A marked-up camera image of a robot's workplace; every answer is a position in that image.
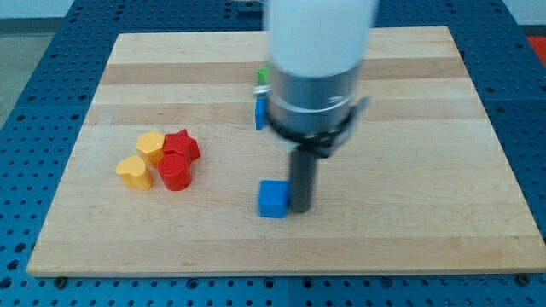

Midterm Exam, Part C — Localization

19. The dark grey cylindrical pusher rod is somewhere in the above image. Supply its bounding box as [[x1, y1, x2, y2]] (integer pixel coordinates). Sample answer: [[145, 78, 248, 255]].
[[289, 150, 317, 213]]

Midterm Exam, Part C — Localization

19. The blue cube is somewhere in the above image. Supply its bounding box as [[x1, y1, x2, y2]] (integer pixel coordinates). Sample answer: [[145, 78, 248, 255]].
[[257, 180, 289, 218]]

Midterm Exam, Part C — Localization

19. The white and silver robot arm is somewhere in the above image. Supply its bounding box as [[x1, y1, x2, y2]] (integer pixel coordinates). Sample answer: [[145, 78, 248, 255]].
[[264, 0, 378, 213]]

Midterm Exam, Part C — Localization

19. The blue block behind arm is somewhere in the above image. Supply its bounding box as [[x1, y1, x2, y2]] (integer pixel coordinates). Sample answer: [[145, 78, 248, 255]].
[[254, 97, 267, 130]]

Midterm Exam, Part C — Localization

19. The green block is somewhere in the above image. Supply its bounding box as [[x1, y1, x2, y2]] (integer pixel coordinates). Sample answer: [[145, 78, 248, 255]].
[[257, 64, 270, 85]]

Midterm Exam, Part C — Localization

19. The wooden board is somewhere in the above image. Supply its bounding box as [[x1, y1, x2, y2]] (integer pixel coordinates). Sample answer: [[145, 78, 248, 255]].
[[26, 26, 545, 277]]

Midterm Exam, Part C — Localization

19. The red star block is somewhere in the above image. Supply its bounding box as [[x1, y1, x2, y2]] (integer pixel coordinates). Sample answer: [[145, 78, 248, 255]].
[[162, 129, 201, 165]]

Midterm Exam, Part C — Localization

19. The red cylinder block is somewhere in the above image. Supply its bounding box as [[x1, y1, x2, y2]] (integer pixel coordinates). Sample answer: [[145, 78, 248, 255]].
[[158, 153, 193, 191]]

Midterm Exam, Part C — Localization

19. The yellow hexagon block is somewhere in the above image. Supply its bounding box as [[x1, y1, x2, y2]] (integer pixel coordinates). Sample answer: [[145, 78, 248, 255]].
[[136, 131, 165, 168]]

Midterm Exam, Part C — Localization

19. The yellow heart block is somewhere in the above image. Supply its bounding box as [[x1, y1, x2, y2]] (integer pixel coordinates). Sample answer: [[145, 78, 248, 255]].
[[115, 155, 153, 190]]

